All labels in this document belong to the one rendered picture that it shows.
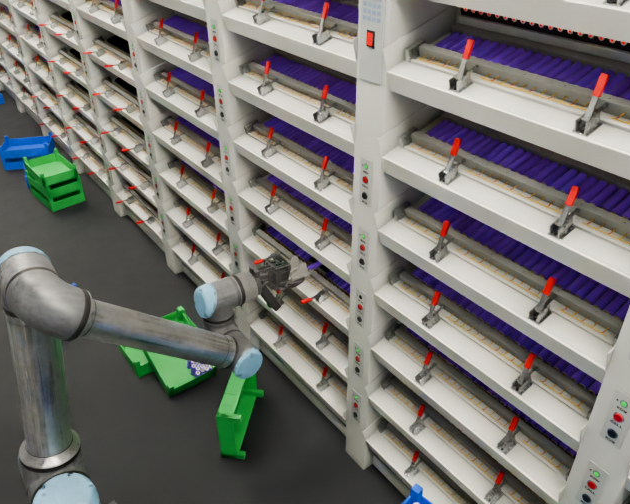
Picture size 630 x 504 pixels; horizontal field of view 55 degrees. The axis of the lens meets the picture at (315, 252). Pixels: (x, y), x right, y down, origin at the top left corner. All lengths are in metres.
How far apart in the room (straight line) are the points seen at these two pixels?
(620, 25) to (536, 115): 0.20
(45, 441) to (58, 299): 0.49
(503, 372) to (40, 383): 1.07
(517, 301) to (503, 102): 0.40
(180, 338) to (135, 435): 0.83
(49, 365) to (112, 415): 0.83
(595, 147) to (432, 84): 0.36
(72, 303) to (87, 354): 1.30
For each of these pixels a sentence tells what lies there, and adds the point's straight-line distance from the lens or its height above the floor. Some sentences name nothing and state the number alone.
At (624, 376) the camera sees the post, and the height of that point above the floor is 0.94.
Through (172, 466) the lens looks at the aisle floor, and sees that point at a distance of 2.17.
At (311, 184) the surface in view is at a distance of 1.67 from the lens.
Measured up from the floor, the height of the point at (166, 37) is 1.14.
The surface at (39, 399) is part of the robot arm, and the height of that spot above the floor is 0.60.
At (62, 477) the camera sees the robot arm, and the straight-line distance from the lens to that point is 1.73.
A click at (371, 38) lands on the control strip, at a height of 1.37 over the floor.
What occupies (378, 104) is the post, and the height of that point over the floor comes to 1.24.
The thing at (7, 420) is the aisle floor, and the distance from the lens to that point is 2.50.
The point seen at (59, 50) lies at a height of 0.77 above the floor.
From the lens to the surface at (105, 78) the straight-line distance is 3.27.
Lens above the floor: 1.69
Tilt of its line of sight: 33 degrees down
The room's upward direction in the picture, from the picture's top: 1 degrees counter-clockwise
